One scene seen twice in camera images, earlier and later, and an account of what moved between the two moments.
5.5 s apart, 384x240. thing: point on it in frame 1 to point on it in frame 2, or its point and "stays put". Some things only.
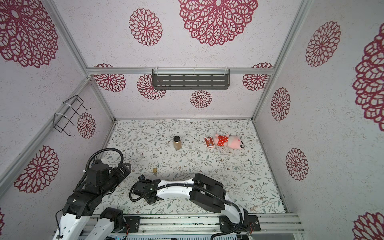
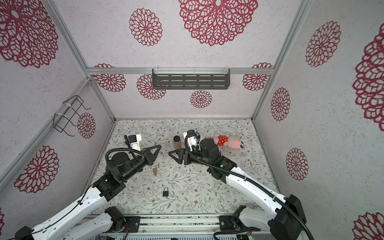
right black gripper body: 147,199 to 196,157
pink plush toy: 233,142 stays put
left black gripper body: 116,177 to 138,163
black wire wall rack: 70,109 stays put
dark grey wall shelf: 191,78 stays put
